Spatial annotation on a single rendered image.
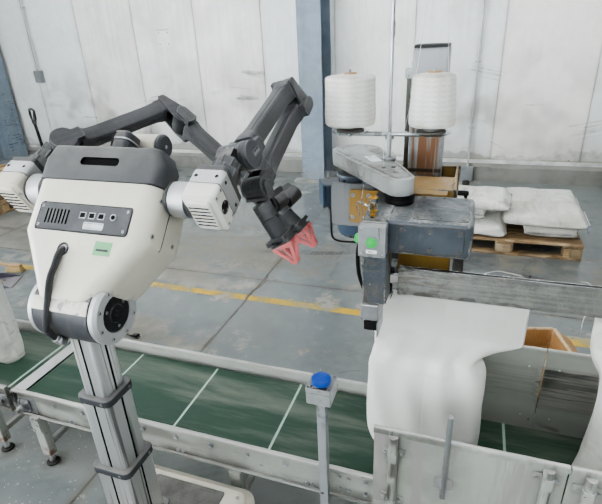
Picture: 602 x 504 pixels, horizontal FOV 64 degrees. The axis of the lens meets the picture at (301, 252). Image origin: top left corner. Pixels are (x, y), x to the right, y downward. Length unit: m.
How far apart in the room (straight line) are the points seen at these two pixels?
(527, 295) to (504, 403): 0.64
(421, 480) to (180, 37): 6.74
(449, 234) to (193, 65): 6.42
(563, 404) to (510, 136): 4.79
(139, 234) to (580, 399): 1.64
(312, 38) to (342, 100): 4.71
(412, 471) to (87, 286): 1.08
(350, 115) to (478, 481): 1.16
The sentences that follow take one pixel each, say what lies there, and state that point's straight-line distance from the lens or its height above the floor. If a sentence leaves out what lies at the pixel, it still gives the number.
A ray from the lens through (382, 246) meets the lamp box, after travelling 1.31.
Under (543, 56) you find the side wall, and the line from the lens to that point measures 6.45.
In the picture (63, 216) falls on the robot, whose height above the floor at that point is 1.42.
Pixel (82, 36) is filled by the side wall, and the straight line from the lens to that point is 8.55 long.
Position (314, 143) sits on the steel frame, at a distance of 6.38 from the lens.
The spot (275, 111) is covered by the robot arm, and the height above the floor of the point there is 1.60.
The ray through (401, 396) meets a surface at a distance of 1.75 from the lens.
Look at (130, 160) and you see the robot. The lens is 1.29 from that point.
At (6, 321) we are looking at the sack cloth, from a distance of 2.79.
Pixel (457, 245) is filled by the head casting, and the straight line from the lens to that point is 1.34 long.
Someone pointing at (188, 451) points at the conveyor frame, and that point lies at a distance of 2.14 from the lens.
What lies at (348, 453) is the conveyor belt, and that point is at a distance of 1.94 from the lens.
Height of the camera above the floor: 1.81
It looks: 24 degrees down
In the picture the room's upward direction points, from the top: 3 degrees counter-clockwise
